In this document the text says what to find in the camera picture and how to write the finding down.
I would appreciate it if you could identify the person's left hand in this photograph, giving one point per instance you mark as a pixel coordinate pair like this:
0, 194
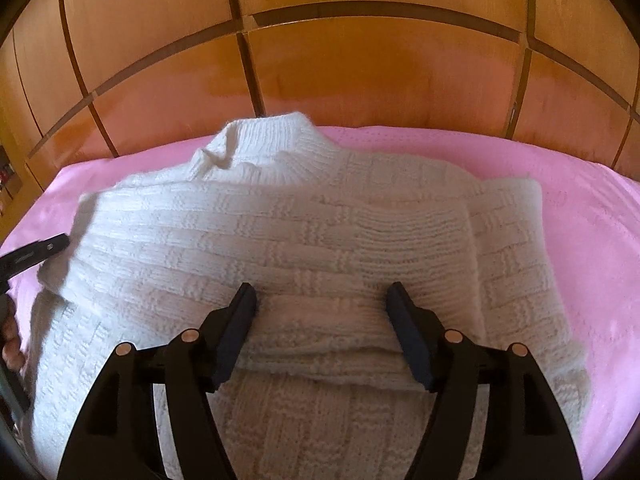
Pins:
12, 355

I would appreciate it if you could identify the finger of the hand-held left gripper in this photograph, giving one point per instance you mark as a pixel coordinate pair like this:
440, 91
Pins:
35, 255

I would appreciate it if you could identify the white knitted sweater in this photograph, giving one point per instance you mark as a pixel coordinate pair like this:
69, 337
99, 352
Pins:
300, 240

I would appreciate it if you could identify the pink bedspread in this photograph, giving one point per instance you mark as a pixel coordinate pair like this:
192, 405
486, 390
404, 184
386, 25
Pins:
600, 270

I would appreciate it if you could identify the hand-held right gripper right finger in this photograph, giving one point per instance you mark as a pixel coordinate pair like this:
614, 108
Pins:
408, 331

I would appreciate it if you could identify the wooden headboard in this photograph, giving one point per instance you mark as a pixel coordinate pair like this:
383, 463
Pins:
350, 85

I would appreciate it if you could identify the wooden shelf unit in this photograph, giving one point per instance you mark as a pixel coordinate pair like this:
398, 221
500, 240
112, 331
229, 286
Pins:
7, 180

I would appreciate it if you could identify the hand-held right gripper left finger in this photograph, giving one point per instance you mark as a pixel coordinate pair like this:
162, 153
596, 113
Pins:
234, 331

